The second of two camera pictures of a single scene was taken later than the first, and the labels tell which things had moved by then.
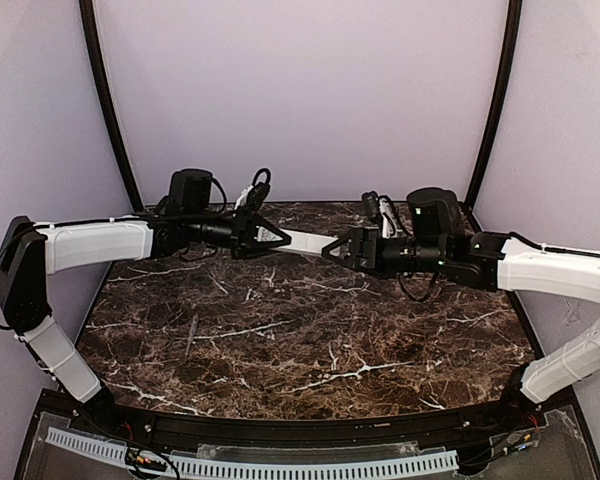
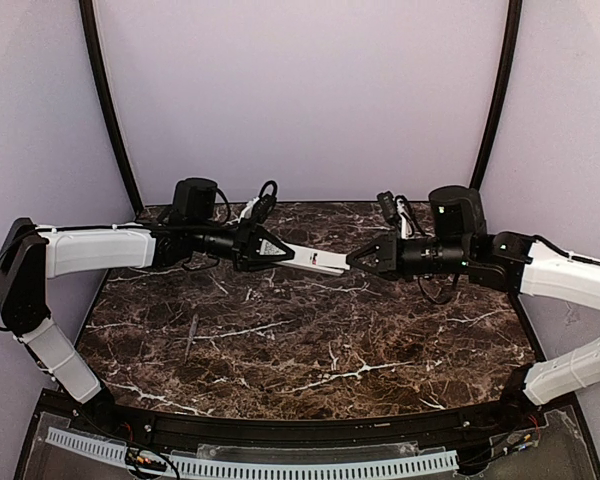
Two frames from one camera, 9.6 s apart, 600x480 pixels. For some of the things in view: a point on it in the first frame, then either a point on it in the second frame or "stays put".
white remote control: x=305 y=242 to x=320 y=261
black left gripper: x=241 y=234 to x=241 y=248
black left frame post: x=87 y=15 stays put
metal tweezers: x=190 y=339 stays put
